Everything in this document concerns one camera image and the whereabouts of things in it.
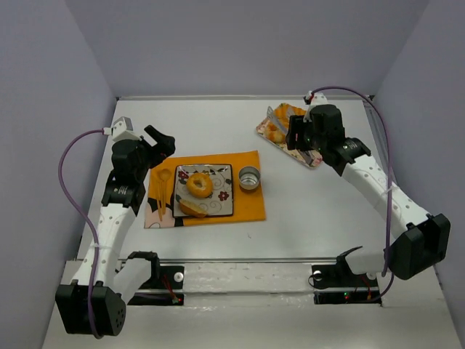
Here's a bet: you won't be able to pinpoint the metal tongs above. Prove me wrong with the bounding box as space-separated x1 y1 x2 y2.
264 105 317 167

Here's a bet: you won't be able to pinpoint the orange bagel bread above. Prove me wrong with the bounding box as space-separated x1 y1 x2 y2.
186 172 213 198

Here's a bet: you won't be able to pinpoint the twisted knot bread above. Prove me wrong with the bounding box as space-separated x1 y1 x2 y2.
264 121 288 144

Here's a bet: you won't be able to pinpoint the brown bread slice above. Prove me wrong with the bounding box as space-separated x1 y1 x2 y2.
179 199 208 218

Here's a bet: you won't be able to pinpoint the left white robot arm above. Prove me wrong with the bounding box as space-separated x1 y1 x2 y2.
55 122 175 339

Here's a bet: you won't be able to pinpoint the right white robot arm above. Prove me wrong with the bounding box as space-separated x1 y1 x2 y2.
286 104 451 280

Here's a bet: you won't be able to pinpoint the striped croissant bread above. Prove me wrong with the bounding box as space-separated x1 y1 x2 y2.
274 103 307 128

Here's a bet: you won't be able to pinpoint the floral rectangular tray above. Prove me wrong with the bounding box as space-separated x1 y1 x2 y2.
255 103 324 170

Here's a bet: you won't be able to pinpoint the square floral ceramic plate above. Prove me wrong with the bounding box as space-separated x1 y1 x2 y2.
172 164 234 218

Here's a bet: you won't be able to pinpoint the small metal cup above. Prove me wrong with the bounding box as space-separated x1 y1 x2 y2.
238 166 261 192

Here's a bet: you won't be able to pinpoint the orange cloth placemat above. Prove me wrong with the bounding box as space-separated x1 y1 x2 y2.
145 151 266 229

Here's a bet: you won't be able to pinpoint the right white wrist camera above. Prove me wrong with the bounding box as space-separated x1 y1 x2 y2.
304 91 329 122

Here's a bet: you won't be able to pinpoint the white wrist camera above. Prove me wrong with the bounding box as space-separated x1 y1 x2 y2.
304 91 329 122
102 116 141 143

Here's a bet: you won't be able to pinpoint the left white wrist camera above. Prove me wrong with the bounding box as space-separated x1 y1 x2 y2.
102 116 141 143

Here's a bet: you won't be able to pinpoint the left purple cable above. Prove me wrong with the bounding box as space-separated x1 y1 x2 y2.
57 129 117 339

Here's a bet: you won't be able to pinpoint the metal table rail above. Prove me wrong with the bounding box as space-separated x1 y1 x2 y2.
74 256 342 265

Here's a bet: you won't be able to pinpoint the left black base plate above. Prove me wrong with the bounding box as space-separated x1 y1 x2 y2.
127 265 185 307

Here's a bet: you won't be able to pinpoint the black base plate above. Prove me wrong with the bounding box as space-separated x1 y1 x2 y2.
127 265 185 307
307 264 381 305

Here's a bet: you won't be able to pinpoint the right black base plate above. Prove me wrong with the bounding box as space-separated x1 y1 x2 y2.
307 264 381 305

